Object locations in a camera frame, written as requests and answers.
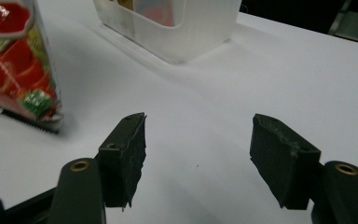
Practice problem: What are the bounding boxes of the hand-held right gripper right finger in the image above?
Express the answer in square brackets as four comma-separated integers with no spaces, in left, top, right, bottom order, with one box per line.
[249,113,323,211]

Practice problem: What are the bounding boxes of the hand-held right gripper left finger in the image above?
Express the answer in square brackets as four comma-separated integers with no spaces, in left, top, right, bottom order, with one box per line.
[97,112,147,213]

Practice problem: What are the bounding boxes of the red and black food packet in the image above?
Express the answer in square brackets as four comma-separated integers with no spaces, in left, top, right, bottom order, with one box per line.
[0,0,65,135]

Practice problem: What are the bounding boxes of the clear plastic container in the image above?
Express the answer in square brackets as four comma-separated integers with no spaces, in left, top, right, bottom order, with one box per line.
[92,0,243,65]

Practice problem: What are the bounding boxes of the white paper sheet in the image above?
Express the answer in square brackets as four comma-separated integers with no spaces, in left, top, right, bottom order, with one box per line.
[0,0,358,224]

